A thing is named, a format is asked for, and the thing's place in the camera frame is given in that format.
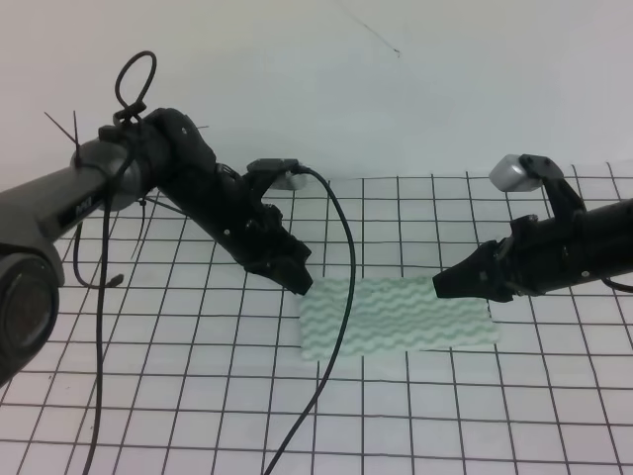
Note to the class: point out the green wavy striped white towel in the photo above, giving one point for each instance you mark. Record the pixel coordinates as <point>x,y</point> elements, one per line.
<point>389,314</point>

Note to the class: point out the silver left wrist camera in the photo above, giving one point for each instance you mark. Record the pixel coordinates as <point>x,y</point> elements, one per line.
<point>290,181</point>

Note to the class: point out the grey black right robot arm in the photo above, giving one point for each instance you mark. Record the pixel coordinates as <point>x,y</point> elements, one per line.
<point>608,241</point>

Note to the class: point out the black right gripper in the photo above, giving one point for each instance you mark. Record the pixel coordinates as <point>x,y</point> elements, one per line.
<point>536,258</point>

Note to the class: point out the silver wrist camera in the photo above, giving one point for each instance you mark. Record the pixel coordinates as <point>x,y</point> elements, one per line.
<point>509,175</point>
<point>290,181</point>

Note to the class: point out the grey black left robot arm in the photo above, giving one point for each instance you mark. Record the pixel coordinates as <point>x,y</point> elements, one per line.
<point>165,152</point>

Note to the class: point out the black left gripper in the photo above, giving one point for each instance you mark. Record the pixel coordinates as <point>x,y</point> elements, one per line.
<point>229,208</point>

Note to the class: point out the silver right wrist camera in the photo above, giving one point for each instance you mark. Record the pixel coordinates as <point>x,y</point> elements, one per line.
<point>509,175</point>

